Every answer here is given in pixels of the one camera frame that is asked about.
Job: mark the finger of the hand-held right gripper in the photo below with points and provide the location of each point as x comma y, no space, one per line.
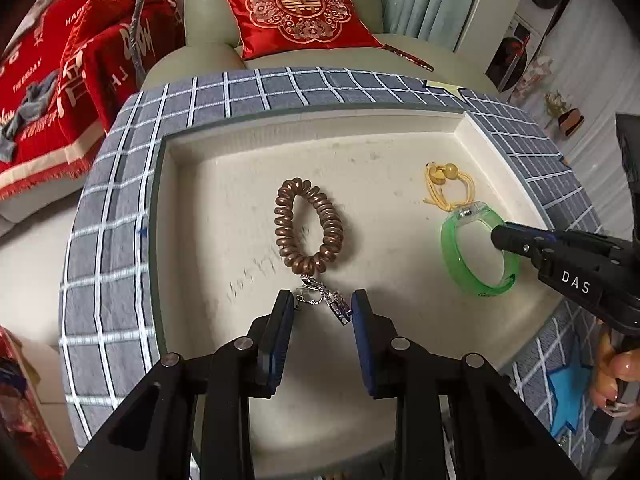
530,230
510,242

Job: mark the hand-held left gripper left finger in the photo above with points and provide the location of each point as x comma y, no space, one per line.
276,340

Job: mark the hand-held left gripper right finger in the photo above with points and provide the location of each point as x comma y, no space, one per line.
364,345

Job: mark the silver rhinestone charm clip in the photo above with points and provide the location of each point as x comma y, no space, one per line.
335,305

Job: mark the green translucent bangle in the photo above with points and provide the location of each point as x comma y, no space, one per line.
452,260

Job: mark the cream jewelry tray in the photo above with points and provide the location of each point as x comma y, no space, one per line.
390,240

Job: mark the person's right hand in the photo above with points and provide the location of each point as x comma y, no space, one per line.
625,366

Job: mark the brown and black ornament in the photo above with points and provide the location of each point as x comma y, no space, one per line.
571,122

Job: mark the gold dried flower decoration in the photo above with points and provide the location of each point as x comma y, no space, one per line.
552,105

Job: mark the pink and white decoration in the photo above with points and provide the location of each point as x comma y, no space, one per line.
535,75

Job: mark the red folded fan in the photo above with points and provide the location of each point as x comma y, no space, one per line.
410,57

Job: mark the red printed bag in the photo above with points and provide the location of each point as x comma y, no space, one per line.
25,420

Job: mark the light grey sofa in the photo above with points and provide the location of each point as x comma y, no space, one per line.
45,200

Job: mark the red embroidered cushion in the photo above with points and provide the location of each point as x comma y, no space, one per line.
295,10

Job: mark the grey crumpled cloth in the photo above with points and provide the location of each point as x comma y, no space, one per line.
30,105

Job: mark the green leather armchair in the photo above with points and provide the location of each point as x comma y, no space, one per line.
210,0

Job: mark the silver tinsel-wrapped pole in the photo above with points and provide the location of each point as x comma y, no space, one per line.
137,15

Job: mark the sofa with red blanket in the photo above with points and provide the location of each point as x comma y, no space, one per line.
55,60

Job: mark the printed photo pillow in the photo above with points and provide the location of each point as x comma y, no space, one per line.
37,10

